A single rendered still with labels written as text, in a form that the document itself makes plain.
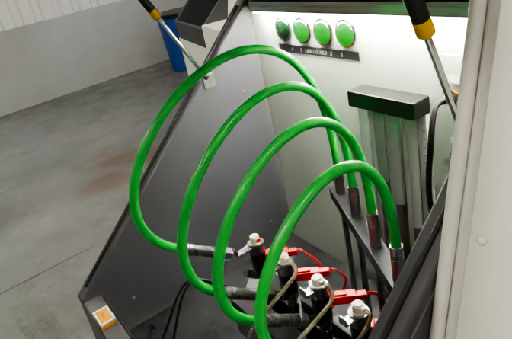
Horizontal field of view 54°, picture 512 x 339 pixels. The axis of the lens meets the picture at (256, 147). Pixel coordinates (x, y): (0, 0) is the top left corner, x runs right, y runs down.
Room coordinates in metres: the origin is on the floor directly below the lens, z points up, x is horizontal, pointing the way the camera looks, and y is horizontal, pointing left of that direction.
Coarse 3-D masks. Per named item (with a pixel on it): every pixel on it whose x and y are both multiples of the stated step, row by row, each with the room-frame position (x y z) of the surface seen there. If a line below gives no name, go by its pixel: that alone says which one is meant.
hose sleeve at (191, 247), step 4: (188, 244) 0.67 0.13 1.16; (192, 244) 0.67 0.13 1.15; (188, 248) 0.66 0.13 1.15; (192, 248) 0.66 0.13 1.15; (196, 248) 0.67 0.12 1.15; (200, 248) 0.67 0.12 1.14; (204, 248) 0.67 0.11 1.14; (208, 248) 0.68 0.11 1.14; (212, 248) 0.68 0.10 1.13; (188, 252) 0.66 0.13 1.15; (192, 252) 0.66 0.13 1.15; (196, 252) 0.66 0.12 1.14; (200, 252) 0.67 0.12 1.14; (204, 252) 0.67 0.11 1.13; (208, 252) 0.67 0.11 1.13; (212, 252) 0.68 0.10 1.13; (196, 256) 0.67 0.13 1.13; (200, 256) 0.67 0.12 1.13; (204, 256) 0.67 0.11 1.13; (208, 256) 0.67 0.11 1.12; (212, 256) 0.68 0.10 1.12
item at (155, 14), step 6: (138, 0) 1.02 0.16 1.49; (144, 0) 1.02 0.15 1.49; (144, 6) 1.02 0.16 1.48; (150, 6) 1.02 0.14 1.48; (150, 12) 1.02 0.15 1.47; (156, 12) 1.02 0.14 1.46; (156, 18) 1.02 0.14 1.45; (162, 24) 1.03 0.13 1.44; (168, 30) 1.03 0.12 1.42; (174, 36) 1.04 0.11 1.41; (180, 42) 1.04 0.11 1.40; (180, 48) 1.04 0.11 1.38; (186, 54) 1.04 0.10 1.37; (192, 60) 1.05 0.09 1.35; (198, 66) 1.05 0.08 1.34; (210, 72) 1.06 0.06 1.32; (204, 78) 1.05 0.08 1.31; (210, 78) 1.06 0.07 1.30; (204, 84) 1.05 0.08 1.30; (210, 84) 1.06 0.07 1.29
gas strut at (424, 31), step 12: (408, 0) 0.47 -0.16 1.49; (420, 0) 0.46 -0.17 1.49; (408, 12) 0.47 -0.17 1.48; (420, 12) 0.47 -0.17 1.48; (420, 24) 0.47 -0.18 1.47; (432, 24) 0.47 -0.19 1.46; (420, 36) 0.48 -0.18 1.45; (432, 36) 0.47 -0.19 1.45; (432, 48) 0.48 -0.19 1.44; (432, 60) 0.49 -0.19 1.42; (444, 72) 0.49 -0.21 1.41; (444, 84) 0.50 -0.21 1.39
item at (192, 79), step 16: (240, 48) 0.74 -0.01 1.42; (256, 48) 0.75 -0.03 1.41; (272, 48) 0.77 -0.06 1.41; (208, 64) 0.71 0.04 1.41; (192, 80) 0.70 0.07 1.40; (176, 96) 0.68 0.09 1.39; (160, 112) 0.67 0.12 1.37; (144, 144) 0.65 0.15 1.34; (336, 144) 0.82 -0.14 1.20; (144, 160) 0.65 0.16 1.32; (336, 160) 0.82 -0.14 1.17; (144, 224) 0.64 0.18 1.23; (160, 240) 0.64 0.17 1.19
